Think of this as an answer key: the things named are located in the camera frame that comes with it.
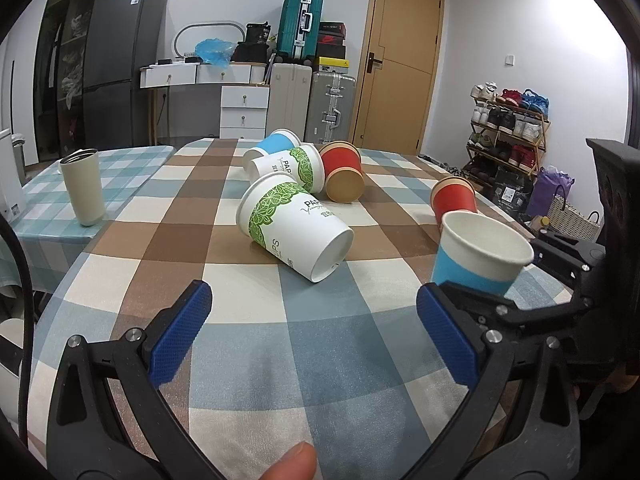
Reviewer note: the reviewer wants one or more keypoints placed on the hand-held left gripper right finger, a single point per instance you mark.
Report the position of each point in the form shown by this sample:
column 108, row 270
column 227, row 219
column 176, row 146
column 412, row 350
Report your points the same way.
column 447, row 332

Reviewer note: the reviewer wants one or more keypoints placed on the purple gift bag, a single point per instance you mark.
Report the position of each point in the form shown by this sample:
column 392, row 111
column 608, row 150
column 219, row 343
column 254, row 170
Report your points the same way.
column 550, row 190

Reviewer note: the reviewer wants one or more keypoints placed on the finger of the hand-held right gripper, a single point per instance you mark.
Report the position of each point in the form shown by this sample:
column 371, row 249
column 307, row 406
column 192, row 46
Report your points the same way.
column 570, row 257
column 520, row 317

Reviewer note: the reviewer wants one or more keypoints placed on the oval vanity mirror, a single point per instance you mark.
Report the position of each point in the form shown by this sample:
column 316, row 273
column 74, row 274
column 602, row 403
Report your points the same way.
column 210, row 30

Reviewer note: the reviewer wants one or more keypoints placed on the small green leaf paper cup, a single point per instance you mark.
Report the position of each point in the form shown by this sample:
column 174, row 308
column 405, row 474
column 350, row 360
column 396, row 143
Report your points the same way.
column 285, row 167

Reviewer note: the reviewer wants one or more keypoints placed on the beige suitcase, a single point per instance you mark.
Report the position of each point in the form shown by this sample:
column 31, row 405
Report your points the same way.
column 287, row 102

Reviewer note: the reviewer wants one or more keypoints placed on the black glass cabinet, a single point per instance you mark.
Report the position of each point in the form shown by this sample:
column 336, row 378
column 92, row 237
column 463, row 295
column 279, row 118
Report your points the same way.
column 70, row 60

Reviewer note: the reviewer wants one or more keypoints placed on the dark grey refrigerator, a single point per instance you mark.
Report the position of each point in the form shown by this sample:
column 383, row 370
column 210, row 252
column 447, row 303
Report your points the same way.
column 120, row 60

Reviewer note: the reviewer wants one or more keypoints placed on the silver suitcase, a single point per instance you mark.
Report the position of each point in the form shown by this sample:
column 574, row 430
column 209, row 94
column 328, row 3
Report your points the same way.
column 330, row 107

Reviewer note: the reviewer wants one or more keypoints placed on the white dressing table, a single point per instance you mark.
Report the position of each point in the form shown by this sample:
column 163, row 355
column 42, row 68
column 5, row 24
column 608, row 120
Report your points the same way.
column 175, row 75

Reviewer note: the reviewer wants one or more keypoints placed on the red paper cup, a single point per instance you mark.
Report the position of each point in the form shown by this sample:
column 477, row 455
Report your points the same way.
column 454, row 202
column 342, row 167

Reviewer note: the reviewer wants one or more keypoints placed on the blue and white paper cup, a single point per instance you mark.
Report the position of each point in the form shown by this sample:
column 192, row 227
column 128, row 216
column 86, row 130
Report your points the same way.
column 470, row 265
column 272, row 142

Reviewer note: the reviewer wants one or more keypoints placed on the red and black shoe box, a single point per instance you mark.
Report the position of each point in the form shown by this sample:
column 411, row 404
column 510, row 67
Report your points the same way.
column 331, row 49

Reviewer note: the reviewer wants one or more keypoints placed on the teal suitcase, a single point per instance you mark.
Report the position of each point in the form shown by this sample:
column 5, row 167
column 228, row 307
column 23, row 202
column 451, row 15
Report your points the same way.
column 299, row 25

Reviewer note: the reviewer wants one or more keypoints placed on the large green leaf paper cup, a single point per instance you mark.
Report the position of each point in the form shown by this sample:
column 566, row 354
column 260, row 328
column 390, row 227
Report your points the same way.
column 287, row 220

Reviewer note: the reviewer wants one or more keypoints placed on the group of assorted shoes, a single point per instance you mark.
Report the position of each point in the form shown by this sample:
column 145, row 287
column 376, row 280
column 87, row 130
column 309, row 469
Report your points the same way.
column 507, row 120

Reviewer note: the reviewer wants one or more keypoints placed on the woven basket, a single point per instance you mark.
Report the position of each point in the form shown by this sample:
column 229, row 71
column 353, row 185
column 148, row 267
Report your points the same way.
column 575, row 220

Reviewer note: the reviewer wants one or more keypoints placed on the wooden shoe rack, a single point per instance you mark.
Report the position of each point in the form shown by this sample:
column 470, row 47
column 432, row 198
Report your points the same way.
column 542, row 132

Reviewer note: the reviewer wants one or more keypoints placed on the white light switch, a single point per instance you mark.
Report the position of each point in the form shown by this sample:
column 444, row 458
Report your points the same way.
column 509, row 60

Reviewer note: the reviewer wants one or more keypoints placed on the white appliance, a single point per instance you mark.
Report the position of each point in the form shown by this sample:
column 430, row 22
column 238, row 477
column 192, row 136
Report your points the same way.
column 10, row 180

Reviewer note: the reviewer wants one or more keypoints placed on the blue plastic bag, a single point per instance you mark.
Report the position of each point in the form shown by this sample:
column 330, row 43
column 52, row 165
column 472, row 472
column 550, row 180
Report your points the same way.
column 216, row 52

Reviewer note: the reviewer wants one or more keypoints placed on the black labelled bag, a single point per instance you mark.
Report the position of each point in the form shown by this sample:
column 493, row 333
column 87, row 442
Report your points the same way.
column 512, row 190

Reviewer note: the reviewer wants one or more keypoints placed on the yellow shoe box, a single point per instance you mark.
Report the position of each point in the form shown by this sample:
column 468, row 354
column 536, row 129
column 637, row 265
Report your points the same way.
column 332, row 64

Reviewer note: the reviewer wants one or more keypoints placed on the beige metal tumbler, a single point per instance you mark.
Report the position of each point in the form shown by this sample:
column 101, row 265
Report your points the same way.
column 82, row 190

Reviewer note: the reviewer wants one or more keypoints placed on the teal checked tablecloth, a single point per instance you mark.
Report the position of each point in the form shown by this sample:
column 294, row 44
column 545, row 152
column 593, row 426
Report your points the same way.
column 45, row 210

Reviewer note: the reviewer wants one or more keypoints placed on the person's left hand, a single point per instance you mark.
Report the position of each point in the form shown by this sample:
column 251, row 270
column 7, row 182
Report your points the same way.
column 295, row 462

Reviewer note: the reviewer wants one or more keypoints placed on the wooden door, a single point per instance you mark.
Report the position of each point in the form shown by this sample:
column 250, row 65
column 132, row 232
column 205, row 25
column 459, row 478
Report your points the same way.
column 400, row 60

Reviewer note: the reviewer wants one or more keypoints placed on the white drawer unit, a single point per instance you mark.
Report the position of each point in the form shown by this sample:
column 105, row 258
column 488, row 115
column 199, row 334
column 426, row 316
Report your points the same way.
column 244, row 110

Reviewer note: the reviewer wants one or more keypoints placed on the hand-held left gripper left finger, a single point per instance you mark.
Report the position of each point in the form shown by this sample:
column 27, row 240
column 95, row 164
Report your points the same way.
column 180, row 332

